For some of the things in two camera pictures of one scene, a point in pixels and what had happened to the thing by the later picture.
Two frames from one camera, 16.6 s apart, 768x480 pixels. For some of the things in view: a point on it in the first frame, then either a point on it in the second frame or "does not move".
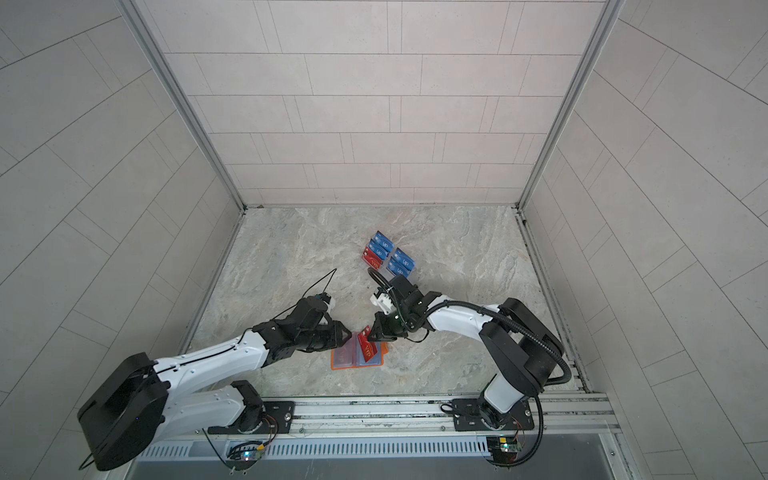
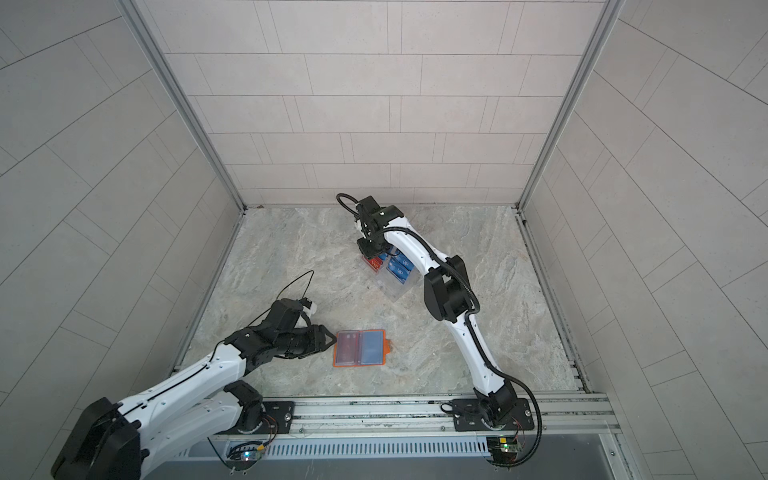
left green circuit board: x=242 y=456 does not move
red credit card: x=369 y=348 -> x=346 y=348
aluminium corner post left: x=143 y=27 does not move
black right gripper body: x=393 y=325 -> x=373 y=245
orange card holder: x=350 y=354 does not move
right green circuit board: x=503 y=450 does not move
